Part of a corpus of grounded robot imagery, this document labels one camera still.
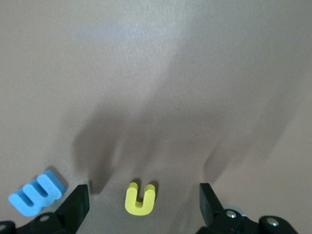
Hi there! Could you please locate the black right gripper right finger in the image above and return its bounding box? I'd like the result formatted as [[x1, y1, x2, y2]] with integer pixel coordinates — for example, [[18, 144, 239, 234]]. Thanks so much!
[[196, 182, 299, 234]]

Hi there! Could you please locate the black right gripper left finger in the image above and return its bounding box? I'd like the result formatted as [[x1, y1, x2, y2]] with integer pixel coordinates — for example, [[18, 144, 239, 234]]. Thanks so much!
[[0, 184, 90, 234]]

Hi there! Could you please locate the yellow foam letter u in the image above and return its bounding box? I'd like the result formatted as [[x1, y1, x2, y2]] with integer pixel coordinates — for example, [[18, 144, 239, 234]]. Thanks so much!
[[124, 181, 156, 216]]

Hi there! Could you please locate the blue foam lowercase m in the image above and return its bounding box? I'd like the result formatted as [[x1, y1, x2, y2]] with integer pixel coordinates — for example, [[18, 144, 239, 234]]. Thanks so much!
[[8, 170, 68, 217]]

